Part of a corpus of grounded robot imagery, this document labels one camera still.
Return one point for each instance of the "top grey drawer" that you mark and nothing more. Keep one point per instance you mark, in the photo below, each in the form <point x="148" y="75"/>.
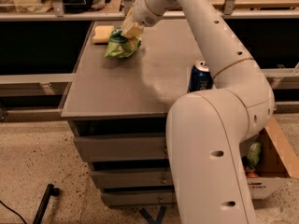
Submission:
<point x="122" y="147"/>

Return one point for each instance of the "grey drawer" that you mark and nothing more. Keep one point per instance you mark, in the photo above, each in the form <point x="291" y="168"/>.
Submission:
<point x="122" y="147"/>
<point x="139" y="197"/>
<point x="132" y="178"/>

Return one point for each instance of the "yellow sponge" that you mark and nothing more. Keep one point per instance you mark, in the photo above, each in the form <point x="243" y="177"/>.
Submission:
<point x="102" y="34"/>

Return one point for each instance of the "green rice chip bag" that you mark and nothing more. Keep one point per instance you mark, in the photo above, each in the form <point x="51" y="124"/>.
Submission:
<point x="120" y="47"/>

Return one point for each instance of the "orange snack in box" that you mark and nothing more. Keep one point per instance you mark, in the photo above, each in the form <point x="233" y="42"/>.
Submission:
<point x="250" y="172"/>

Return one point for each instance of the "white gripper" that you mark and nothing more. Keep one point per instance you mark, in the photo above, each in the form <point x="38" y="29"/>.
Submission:
<point x="144" y="12"/>

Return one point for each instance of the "cardboard box with snacks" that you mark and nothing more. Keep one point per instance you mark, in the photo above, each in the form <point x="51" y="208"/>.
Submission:
<point x="277" y="161"/>

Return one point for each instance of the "green snack bag in box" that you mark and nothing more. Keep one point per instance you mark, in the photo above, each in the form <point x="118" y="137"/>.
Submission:
<point x="254" y="152"/>

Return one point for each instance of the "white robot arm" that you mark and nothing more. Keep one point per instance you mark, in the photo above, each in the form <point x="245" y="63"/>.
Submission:
<point x="204" y="129"/>

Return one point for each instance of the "bottom grey drawer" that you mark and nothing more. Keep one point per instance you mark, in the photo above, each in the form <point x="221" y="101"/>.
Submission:
<point x="139" y="197"/>

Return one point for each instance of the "black bar on floor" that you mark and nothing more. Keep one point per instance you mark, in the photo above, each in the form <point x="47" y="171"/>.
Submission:
<point x="51" y="191"/>

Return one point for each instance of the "blue pepsi can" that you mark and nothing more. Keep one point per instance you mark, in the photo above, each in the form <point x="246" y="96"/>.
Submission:
<point x="200" y="78"/>

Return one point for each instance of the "middle grey drawer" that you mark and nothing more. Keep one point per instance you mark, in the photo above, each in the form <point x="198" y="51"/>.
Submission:
<point x="132" y="178"/>

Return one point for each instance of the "grey drawer cabinet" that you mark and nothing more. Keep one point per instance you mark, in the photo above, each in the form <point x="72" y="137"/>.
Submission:
<point x="132" y="95"/>

